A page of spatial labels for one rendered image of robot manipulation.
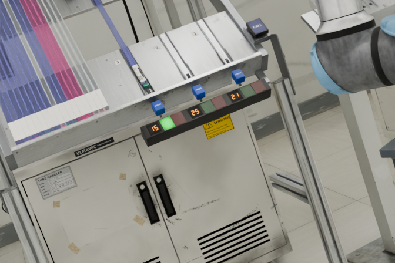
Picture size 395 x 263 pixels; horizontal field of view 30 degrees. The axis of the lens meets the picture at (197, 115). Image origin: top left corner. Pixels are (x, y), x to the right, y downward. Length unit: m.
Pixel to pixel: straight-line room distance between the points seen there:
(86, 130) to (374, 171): 0.85
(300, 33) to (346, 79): 2.67
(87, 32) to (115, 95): 1.94
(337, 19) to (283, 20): 2.63
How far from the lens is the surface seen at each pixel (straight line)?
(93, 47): 3.77
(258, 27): 1.91
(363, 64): 1.42
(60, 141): 1.79
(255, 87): 1.85
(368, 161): 2.16
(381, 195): 2.20
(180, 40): 1.95
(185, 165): 2.18
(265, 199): 2.29
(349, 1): 1.44
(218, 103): 1.82
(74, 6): 2.08
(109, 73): 1.89
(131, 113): 1.81
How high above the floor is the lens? 0.99
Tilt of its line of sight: 11 degrees down
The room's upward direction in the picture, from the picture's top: 19 degrees counter-clockwise
